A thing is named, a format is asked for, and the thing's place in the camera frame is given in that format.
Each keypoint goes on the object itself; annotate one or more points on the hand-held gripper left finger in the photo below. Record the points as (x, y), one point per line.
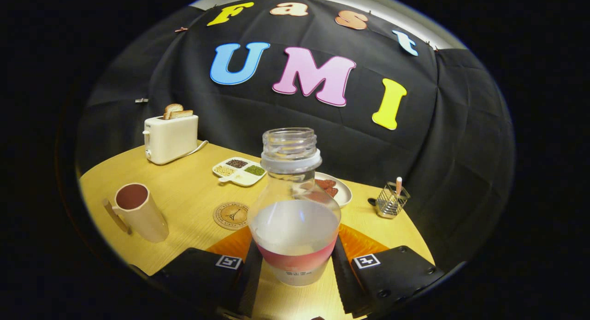
(251, 283)

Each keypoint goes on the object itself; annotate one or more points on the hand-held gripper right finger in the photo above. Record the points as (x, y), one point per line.
(343, 278)

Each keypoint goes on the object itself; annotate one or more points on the clear juice bottle red label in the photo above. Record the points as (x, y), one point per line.
(295, 232)

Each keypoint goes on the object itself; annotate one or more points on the round printed coaster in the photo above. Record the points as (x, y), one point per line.
(230, 216)

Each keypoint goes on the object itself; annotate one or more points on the white round plate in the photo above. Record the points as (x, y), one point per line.
(345, 195)

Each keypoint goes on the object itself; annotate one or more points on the red meat slice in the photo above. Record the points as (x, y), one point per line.
(333, 192)
(326, 183)

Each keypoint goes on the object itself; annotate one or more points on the white divided grain tray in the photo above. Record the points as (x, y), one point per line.
(239, 176)

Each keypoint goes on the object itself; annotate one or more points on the wooden table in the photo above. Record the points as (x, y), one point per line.
(189, 191)

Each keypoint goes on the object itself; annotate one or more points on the black backdrop cloth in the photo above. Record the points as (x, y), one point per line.
(438, 149)

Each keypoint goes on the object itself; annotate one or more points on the cream toaster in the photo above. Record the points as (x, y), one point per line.
(170, 138)

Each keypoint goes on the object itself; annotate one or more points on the toast slice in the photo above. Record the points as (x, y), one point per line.
(182, 114)
(173, 108)

